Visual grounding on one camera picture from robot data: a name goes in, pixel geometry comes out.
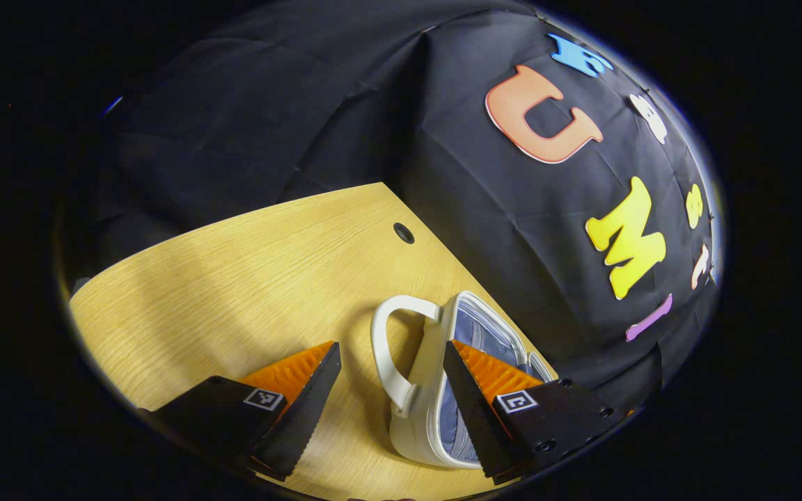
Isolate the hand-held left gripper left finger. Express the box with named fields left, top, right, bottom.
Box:
left=140, top=341, right=343, bottom=482

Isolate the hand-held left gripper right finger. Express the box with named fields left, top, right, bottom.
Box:
left=443, top=340, right=629, bottom=486

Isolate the white suitcase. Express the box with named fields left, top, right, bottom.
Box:
left=371, top=291, right=558, bottom=468

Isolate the black backdrop cloth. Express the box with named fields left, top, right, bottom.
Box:
left=60, top=0, right=725, bottom=411

